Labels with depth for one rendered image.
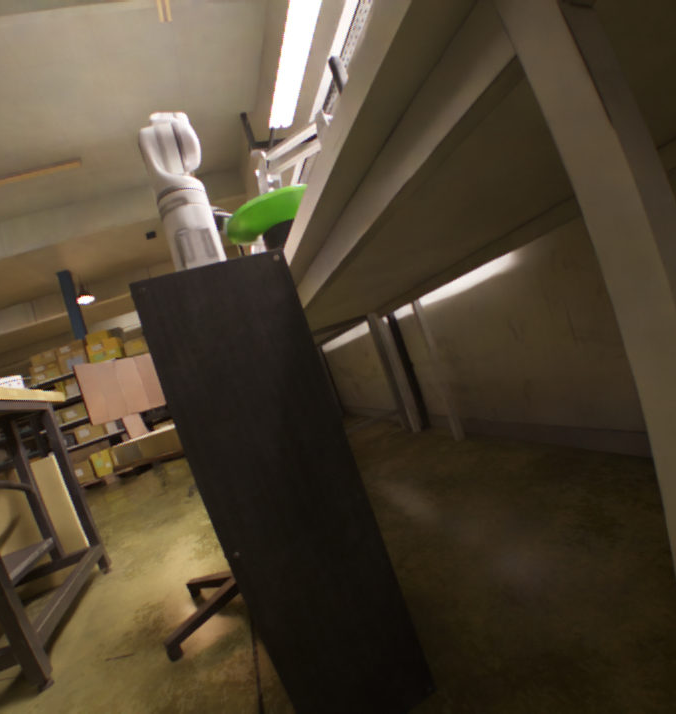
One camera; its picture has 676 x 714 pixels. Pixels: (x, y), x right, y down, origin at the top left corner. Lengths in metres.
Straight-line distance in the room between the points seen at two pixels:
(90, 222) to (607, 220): 6.73
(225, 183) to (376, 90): 6.43
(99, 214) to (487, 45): 6.63
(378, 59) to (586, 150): 0.19
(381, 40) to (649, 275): 0.28
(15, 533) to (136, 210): 5.18
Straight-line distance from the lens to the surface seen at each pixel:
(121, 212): 6.76
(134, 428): 1.43
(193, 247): 0.69
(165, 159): 0.80
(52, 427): 2.24
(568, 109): 0.30
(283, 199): 0.93
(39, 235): 7.01
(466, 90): 0.38
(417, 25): 0.37
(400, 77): 0.41
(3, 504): 2.53
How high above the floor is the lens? 0.65
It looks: 1 degrees down
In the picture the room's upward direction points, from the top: 19 degrees counter-clockwise
